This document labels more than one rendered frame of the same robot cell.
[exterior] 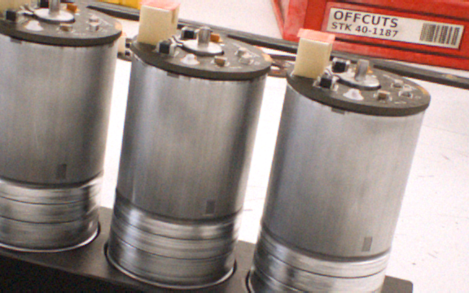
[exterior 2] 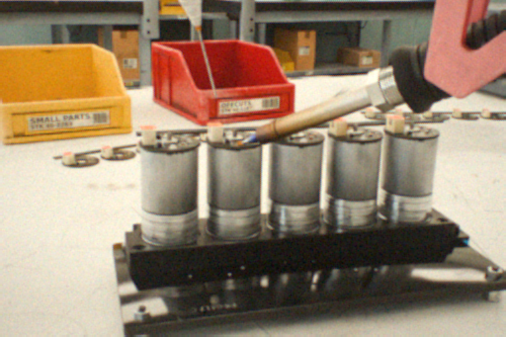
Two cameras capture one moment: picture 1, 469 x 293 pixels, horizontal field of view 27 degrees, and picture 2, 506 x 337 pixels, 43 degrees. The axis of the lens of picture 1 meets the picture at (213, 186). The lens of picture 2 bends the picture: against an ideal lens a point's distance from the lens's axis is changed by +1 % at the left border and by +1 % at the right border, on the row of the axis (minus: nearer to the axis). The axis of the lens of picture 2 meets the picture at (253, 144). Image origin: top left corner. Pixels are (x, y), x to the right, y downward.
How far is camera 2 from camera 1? 0.18 m
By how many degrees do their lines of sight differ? 25
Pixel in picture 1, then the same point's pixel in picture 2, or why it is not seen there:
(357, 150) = (428, 153)
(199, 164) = (373, 175)
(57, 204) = (316, 209)
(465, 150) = not seen: hidden behind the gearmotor
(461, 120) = not seen: hidden behind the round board
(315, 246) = (418, 193)
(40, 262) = (318, 234)
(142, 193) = (352, 193)
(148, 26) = (340, 128)
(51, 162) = (315, 192)
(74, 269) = (332, 232)
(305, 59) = (397, 126)
